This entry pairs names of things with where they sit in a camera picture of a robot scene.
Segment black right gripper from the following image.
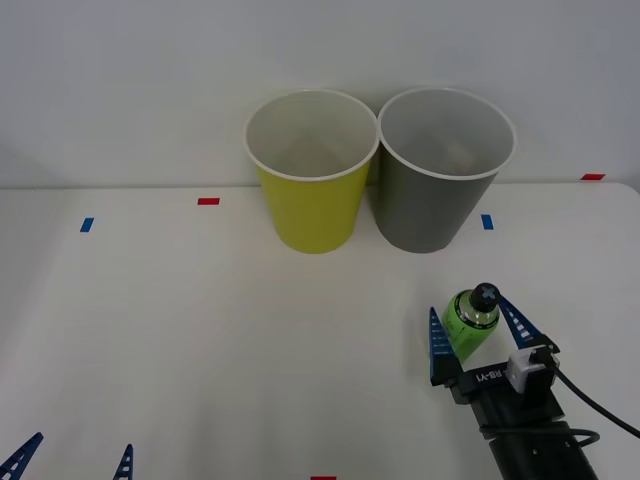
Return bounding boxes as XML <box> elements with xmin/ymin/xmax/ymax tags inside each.
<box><xmin>428</xmin><ymin>294</ymin><xmax>567</xmax><ymax>434</ymax></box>

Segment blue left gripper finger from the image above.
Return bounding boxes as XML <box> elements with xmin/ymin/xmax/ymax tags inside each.
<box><xmin>112</xmin><ymin>443</ymin><xmax>135</xmax><ymax>480</ymax></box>
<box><xmin>0</xmin><ymin>432</ymin><xmax>45</xmax><ymax>480</ymax></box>

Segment green label plastic bottle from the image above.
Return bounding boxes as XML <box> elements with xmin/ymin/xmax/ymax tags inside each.
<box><xmin>443</xmin><ymin>282</ymin><xmax>502</xmax><ymax>365</ymax></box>

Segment yellow-green plastic bin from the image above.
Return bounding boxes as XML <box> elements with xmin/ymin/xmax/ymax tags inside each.
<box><xmin>243</xmin><ymin>88</ymin><xmax>380</xmax><ymax>255</ymax></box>

